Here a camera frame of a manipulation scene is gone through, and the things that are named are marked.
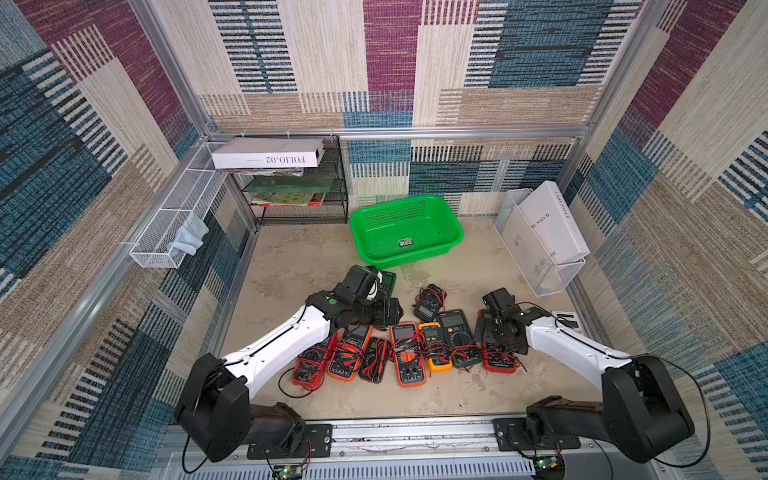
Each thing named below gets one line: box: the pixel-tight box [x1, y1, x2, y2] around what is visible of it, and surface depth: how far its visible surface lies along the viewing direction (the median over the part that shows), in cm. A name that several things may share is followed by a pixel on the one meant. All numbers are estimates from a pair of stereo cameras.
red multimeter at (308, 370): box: [292, 346, 328, 391], surface depth 82 cm
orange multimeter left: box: [327, 325, 373, 382], surface depth 85 cm
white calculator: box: [551, 310, 582, 330], surface depth 95 cm
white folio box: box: [211, 137, 325, 169], surface depth 81 cm
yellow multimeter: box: [418, 322, 453, 372], surface depth 86 cm
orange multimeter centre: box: [390, 322, 427, 388], surface depth 85 cm
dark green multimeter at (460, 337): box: [439, 308, 482, 367], surface depth 89 cm
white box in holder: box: [519, 180, 591, 265], surface depth 92 cm
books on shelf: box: [247, 174, 334, 207], surface depth 101 cm
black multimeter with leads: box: [358, 336, 392, 384], surface depth 85 cm
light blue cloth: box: [168, 211, 210, 257], surface depth 69 cm
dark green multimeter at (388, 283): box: [379, 270, 397, 300], surface depth 102 cm
